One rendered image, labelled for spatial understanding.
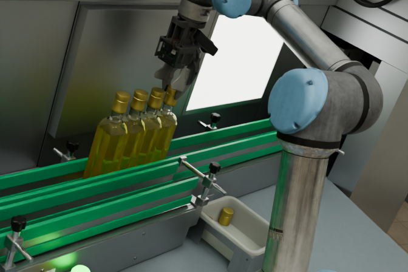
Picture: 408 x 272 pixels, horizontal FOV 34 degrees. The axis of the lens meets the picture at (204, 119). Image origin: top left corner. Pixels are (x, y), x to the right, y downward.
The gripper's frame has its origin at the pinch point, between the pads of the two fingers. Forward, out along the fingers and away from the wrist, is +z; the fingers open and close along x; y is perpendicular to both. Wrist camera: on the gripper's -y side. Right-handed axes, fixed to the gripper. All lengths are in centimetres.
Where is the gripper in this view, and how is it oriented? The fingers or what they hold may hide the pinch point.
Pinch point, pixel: (173, 90)
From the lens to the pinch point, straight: 168.8
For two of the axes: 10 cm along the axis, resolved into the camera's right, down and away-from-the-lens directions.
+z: -3.1, 8.6, 4.0
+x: 7.2, 4.9, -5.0
